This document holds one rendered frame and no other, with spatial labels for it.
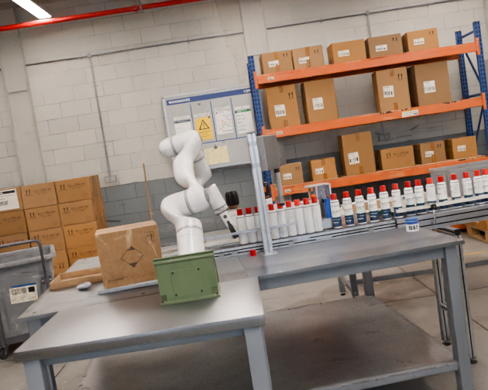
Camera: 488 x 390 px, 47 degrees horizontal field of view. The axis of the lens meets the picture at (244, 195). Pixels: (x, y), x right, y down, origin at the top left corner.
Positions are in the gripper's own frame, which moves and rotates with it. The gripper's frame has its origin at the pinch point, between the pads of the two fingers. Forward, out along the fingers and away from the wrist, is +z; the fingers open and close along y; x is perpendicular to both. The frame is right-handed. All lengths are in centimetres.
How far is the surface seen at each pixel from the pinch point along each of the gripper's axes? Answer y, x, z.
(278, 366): -23, 15, 72
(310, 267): -65, -22, 20
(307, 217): -3.1, -41.5, 11.3
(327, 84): 349, -191, -47
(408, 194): -2, -101, 29
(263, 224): -16.7, -16.0, 0.3
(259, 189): -15.8, -23.6, -17.8
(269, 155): -14, -37, -31
